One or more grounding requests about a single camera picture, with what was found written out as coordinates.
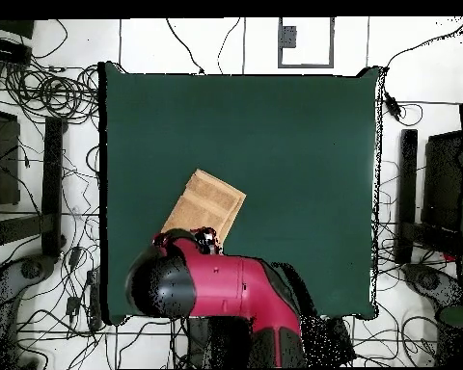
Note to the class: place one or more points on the dark green table cloth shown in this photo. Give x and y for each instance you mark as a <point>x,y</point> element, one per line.
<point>216,135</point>

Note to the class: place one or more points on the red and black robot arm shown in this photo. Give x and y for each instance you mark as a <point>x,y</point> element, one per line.
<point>223,281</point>

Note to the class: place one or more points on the black stand base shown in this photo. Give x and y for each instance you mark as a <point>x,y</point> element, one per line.
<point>52,185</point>
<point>408,185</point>

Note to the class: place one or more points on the black power strip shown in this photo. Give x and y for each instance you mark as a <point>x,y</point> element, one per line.
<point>333,343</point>
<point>5,52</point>

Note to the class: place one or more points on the tan terry towel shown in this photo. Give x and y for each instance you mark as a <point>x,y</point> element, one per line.
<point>204,204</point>

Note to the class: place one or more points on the grey floor socket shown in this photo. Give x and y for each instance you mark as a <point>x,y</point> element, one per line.
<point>288,37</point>

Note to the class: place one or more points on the black box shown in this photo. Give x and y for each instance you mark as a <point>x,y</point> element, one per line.
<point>443,181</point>
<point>5,162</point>

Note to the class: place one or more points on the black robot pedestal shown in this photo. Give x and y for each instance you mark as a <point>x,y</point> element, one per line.
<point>200,343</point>

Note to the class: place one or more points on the grey swivel chair base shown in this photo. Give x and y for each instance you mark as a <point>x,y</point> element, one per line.
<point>31,268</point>
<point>428,281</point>

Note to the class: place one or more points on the grey floor hatch frame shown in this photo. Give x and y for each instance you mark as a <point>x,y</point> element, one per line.
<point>279,58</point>

